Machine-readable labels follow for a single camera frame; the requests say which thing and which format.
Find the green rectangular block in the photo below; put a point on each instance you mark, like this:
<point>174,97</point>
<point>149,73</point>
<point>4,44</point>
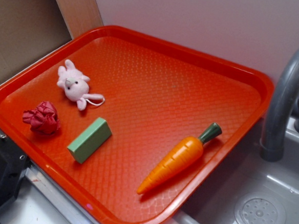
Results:
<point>89,140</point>

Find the orange plastic tray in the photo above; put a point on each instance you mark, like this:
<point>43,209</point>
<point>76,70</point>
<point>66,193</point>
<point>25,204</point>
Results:
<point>156,93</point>

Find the orange toy carrot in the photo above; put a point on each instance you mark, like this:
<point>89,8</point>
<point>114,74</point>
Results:
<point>183,155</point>

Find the pink plush bunny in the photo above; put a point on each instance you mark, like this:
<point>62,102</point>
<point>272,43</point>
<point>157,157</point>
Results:
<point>76,86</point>

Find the crumpled red cloth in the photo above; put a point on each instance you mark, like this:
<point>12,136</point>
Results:
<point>43,119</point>

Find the grey toy faucet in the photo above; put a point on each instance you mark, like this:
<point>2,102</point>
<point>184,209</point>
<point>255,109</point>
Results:
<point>285,97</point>

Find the wooden board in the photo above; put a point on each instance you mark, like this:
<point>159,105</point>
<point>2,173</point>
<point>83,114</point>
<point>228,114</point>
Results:
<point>80,16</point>

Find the grey toy sink basin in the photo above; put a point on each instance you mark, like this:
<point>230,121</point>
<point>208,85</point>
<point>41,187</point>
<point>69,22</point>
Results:
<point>244,189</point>

